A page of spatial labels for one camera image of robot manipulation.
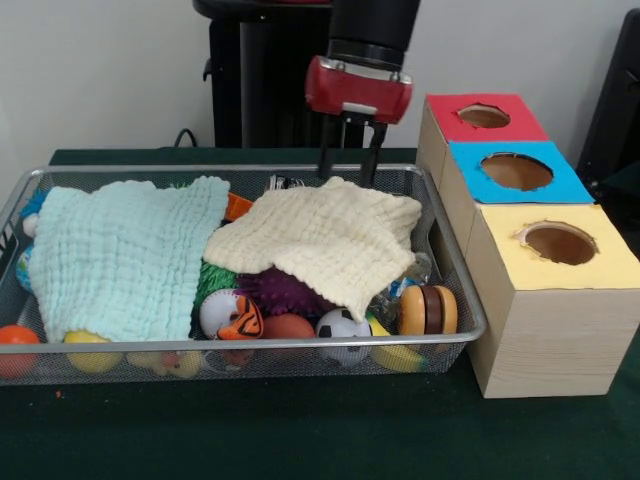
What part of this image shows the dark green table cloth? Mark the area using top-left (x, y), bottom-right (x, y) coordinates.
top-left (0, 147), bottom-right (640, 480)

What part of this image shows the toy hamburger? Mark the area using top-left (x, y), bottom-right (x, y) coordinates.
top-left (399, 284), bottom-right (459, 336)

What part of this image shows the orange tiger toy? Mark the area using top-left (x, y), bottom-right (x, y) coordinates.
top-left (217, 294), bottom-right (265, 341)

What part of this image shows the wooden box with three holes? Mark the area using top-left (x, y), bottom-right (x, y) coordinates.
top-left (415, 92), bottom-right (640, 400)

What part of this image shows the shallow wire mesh bin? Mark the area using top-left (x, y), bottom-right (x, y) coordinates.
top-left (0, 163), bottom-right (487, 387)

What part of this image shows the cream muslin cloth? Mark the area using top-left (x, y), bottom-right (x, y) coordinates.
top-left (203, 175), bottom-right (424, 322)

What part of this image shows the small baseball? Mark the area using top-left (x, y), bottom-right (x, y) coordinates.
top-left (199, 289), bottom-right (246, 340)

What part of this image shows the purple spiky ball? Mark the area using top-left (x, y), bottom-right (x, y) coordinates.
top-left (237, 267), bottom-right (341, 319)

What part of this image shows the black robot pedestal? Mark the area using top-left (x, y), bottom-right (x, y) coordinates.
top-left (192, 0), bottom-right (379, 149)

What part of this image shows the brown ball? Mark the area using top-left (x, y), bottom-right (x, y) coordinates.
top-left (260, 313), bottom-right (317, 342)

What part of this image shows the black upright panel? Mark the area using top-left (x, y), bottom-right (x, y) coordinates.
top-left (574, 7), bottom-right (640, 174)

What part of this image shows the orange ball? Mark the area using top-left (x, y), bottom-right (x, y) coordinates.
top-left (0, 324), bottom-right (41, 379)

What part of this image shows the small soccer ball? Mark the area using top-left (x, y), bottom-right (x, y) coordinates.
top-left (314, 308), bottom-right (374, 369)

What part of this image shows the yellow ball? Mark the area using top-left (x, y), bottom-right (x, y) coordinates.
top-left (63, 328), bottom-right (124, 374)

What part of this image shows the green clothed side table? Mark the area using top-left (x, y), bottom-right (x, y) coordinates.
top-left (594, 162), bottom-right (640, 214)

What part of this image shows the light blue muslin cloth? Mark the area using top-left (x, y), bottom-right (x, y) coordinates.
top-left (27, 175), bottom-right (232, 344)

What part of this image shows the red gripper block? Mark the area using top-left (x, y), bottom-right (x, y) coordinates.
top-left (305, 55), bottom-right (415, 190)

